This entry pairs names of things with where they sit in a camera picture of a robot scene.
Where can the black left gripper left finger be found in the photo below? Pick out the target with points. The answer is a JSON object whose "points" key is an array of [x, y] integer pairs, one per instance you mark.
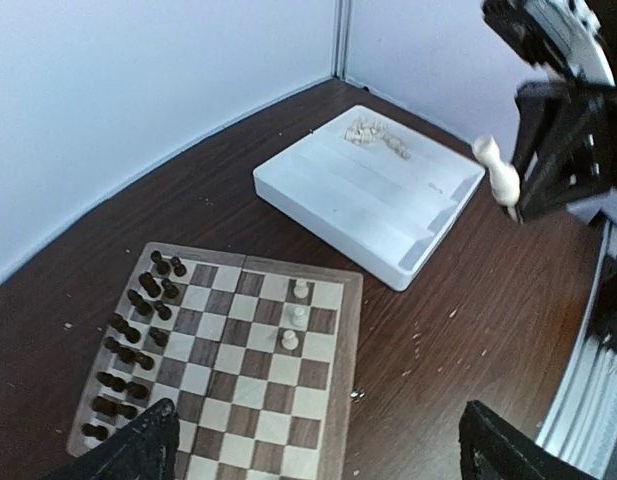
{"points": [[143, 449]]}

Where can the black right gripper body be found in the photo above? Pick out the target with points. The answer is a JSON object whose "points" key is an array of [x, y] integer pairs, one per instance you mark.
{"points": [[566, 146]]}

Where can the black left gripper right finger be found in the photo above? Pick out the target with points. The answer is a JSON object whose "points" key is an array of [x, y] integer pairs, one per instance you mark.
{"points": [[491, 448]]}

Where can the white chess rook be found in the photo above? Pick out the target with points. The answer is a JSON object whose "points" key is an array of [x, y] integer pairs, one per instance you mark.
{"points": [[503, 177]]}

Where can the white chess pawn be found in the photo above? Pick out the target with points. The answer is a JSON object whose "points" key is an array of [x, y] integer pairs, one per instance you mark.
{"points": [[289, 340], [301, 289], [299, 317]]}

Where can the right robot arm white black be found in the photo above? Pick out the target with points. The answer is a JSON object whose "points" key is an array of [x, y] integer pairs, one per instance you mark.
{"points": [[562, 37]]}

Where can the row of dark chess pieces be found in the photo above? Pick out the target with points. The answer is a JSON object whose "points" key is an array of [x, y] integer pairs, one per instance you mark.
{"points": [[127, 365]]}

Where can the wooden chess board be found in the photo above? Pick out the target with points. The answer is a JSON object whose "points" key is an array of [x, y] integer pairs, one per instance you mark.
{"points": [[248, 409]]}

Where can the pile of white chess pieces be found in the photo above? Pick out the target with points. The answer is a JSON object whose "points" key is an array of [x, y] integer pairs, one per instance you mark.
{"points": [[364, 131]]}

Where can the white plastic tray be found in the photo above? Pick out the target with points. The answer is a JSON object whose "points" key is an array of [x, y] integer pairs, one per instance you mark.
{"points": [[386, 214]]}

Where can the front aluminium rail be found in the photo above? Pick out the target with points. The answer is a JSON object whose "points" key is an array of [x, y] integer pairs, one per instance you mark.
{"points": [[580, 427]]}

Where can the right aluminium frame post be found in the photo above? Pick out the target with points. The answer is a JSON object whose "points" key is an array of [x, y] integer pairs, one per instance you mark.
{"points": [[342, 20]]}

